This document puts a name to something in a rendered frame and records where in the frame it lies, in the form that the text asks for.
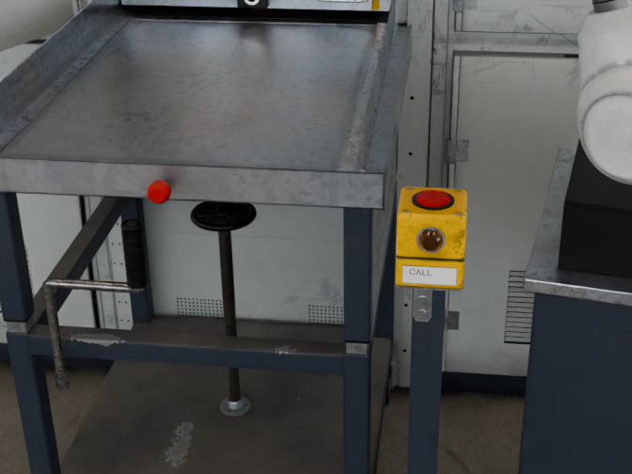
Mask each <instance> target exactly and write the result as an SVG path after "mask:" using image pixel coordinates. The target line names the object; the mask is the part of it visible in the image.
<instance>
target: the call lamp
mask: <svg viewBox="0 0 632 474"><path fill-rule="evenodd" d="M416 241H417V245H418V247H419V248H420V249H421V250H422V251H424V252H428V253H435V252H437V251H439V250H441V249H442V248H443V246H444V245H445V242H446V237H445V234H444V232H443V231H442V230H441V229H439V228H437V227H425V228H423V229H421V230H420V231H419V233H418V234H417V238H416Z"/></svg>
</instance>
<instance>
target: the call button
mask: <svg viewBox="0 0 632 474"><path fill-rule="evenodd" d="M416 200H417V202H418V203H419V204H421V205H424V206H429V207H440V206H444V205H447V204H448V203H449V202H450V197H449V196H448V195H447V194H446V193H444V192H442V191H437V190H427V191H423V192H421V193H420V194H418V195H417V197H416Z"/></svg>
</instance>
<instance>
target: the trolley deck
mask: <svg viewBox="0 0 632 474"><path fill-rule="evenodd" d="M375 28H376V25H346V24H270V23H233V22H195V21H157V20H131V21H129V22H128V23H127V24H126V25H125V26H124V27H123V28H122V29H121V30H120V31H119V32H118V33H117V34H116V36H115V37H113V38H112V39H111V40H110V41H109V42H108V43H107V44H106V45H105V46H104V47H103V48H102V49H101V51H100V52H99V53H98V54H97V55H96V56H95V57H94V58H93V59H92V60H91V61H90V62H89V63H88V64H87V65H86V66H85V67H84V68H83V69H82V70H81V71H80V72H79V73H78V74H77V75H76V76H75V77H74V78H73V79H72V80H71V81H70V82H69V83H68V84H67V85H66V86H65V87H64V88H63V89H62V90H61V91H60V93H59V94H58V95H57V96H56V97H55V98H54V99H53V100H52V101H51V102H50V103H49V104H48V105H47V106H46V107H45V108H44V109H43V110H42V111H41V112H40V113H39V114H38V115H37V116H36V117H35V118H34V119H33V120H32V121H31V122H30V123H29V124H28V125H27V126H26V127H25V128H24V129H23V130H22V131H21V132H20V134H19V135H18V136H17V137H16V138H15V139H14V140H13V141H12V142H11V143H10V144H9V145H8V146H7V147H6V148H5V149H4V150H3V151H2V152H1V153H0V192H7V193H27V194H47V195H68V196H88V197H109V198H148V195H147V189H148V187H149V185H150V183H151V182H153V181H155V180H163V179H166V180H167V181H168V184H169V185H170V187H171V195H170V197H169V200H190V201H210V202H230V203H251V204H272V205H292V206H312V207H333V208H354V209H374V210H384V209H385V205H386V199H387V189H388V183H389V178H390V172H391V167H392V161H393V156H394V151H395V145H396V139H397V133H398V129H399V123H400V117H401V112H402V106H403V96H404V91H405V85H406V79H407V74H408V69H409V63H410V57H411V40H412V24H410V26H398V27H397V32H396V36H395V40H394V44H393V49H392V53H391V58H390V61H389V66H388V70H387V78H386V82H385V86H384V91H383V95H382V100H381V103H380V107H379V112H378V116H377V120H376V124H375V129H374V133H373V138H372V142H371V149H370V154H369V158H368V163H367V166H366V171H365V172H353V171H336V168H337V164H338V161H339V158H340V152H341V148H342V145H343V141H344V138H345V135H346V132H347V128H348V125H349V121H350V118H351V115H352V111H353V108H354V104H355V101H356V95H357V92H358V89H359V85H360V82H361V78H362V74H363V71H364V68H365V65H366V61H367V58H368V54H369V51H370V48H371V42H372V38H373V35H374V31H375Z"/></svg>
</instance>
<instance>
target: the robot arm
mask: <svg viewBox="0 0 632 474"><path fill-rule="evenodd" d="M592 4H593V8H594V9H593V10H591V11H590V12H588V13H587V15H586V17H585V19H584V21H583V23H582V26H581V27H580V29H579V32H578V35H577V44H578V59H579V98H578V101H577V131H578V135H579V139H580V142H581V145H582V147H583V149H584V151H585V153H586V155H587V157H588V158H589V160H590V161H591V162H592V164H593V165H594V166H595V167H596V168H597V169H598V170H599V171H600V172H602V173H603V174H604V175H606V176H607V177H609V178H611V179H613V180H615V181H617V182H621V183H625V184H630V185H632V0H592Z"/></svg>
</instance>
